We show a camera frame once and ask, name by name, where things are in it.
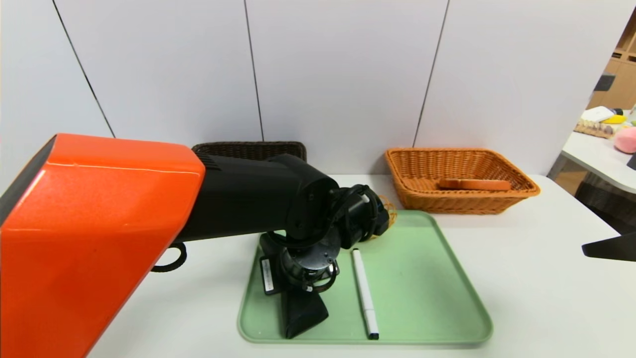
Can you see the brown egg tray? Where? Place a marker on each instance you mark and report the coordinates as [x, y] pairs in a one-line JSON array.
[[592, 130]]

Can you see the dark brown wicker basket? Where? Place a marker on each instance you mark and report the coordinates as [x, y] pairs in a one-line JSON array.
[[248, 149]]

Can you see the small black box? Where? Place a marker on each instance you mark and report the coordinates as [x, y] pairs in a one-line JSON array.
[[632, 161]]

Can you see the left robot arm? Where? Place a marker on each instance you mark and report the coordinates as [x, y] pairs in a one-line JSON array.
[[99, 223]]

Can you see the white side table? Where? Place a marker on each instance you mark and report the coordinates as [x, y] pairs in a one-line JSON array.
[[596, 156]]

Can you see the clear plastic bottle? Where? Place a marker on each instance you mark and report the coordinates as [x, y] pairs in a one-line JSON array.
[[633, 114]]

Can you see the orange wicker basket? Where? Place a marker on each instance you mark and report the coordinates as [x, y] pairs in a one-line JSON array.
[[447, 201]]

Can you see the wooden shelf cabinet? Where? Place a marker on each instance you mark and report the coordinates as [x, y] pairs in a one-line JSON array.
[[623, 84]]

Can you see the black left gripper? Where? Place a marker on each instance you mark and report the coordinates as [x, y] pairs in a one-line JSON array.
[[270, 275]]

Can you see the thick white marker pen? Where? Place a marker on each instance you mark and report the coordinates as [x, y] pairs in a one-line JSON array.
[[366, 298]]

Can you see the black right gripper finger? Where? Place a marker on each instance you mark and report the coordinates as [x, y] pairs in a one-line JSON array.
[[616, 248]]

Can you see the light green plastic tray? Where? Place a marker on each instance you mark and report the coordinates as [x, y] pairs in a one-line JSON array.
[[422, 278]]

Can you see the black soft pouch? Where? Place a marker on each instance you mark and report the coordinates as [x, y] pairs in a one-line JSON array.
[[303, 318]]

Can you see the toy bread slice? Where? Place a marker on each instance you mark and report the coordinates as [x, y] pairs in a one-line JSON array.
[[472, 184]]

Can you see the white box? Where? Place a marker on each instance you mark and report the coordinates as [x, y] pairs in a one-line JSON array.
[[595, 114]]

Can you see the small yellow wicker basket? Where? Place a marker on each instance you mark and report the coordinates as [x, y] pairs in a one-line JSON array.
[[392, 216]]

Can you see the yellow toy banana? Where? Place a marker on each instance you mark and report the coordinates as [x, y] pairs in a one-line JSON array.
[[613, 120]]

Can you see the pink plush toy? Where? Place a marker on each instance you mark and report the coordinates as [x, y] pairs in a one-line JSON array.
[[626, 140]]

